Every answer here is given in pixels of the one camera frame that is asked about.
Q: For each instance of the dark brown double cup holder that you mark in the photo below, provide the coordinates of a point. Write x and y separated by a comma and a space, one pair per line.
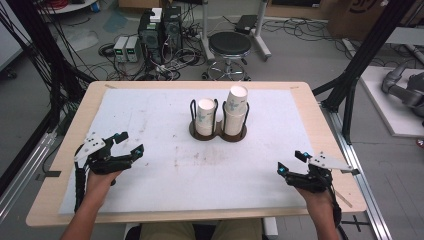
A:
218, 131

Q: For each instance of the black computer tower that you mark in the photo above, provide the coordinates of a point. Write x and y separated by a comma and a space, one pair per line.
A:
172, 31
150, 40

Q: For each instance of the black round stool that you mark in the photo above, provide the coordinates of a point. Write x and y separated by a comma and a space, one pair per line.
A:
230, 45

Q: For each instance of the black metal frame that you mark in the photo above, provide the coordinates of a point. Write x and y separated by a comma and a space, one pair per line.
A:
50, 66
363, 53

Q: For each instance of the thin wooden stick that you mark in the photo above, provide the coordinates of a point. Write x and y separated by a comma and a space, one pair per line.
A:
344, 199

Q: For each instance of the white metal stand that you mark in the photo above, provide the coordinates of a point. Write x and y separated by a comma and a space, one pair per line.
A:
263, 46

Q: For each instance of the person's right leg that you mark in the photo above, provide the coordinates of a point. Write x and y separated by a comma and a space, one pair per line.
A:
238, 230

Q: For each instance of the blue tape roll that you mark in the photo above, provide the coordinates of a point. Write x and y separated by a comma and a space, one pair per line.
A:
95, 7

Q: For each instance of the small white box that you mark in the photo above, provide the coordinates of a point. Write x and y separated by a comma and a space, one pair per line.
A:
155, 15

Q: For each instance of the white printed paper cup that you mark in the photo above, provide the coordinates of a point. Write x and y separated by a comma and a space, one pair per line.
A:
237, 96
204, 130
206, 110
234, 125

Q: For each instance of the person's left hand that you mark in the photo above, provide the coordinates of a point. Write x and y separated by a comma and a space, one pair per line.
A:
98, 186

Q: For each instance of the white table leg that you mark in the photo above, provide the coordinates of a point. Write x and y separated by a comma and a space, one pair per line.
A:
270, 228

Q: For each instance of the white felt mat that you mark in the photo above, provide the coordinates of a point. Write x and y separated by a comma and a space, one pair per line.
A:
166, 166

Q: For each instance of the person's left leg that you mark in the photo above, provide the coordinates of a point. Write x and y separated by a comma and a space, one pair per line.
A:
166, 231

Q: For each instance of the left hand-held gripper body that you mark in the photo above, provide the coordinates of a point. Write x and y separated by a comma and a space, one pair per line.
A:
91, 146

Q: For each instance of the cardboard box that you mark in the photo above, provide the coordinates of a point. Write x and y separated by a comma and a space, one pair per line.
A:
363, 16

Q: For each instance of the person's right hand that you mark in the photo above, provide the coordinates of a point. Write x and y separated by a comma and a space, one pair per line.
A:
316, 201

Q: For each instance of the aluminium rail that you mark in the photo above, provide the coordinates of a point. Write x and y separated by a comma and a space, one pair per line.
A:
363, 186
23, 173

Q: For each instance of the white round table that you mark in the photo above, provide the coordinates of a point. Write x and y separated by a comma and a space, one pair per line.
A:
71, 6

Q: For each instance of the grey power supply unit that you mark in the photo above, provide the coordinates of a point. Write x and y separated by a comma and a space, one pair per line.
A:
120, 50
132, 50

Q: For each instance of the black chair seat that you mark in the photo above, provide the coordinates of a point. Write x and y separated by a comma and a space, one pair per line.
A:
204, 232

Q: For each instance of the black tape strip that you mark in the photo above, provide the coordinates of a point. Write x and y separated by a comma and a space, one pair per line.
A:
356, 172

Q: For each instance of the flat black device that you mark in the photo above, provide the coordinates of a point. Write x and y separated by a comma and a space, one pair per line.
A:
246, 24

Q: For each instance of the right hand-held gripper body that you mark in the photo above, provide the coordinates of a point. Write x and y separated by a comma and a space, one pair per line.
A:
316, 180

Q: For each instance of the person's leg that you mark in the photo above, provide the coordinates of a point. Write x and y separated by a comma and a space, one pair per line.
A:
166, 231
238, 230

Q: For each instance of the white platform board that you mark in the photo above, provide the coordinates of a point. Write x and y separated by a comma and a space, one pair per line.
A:
390, 113

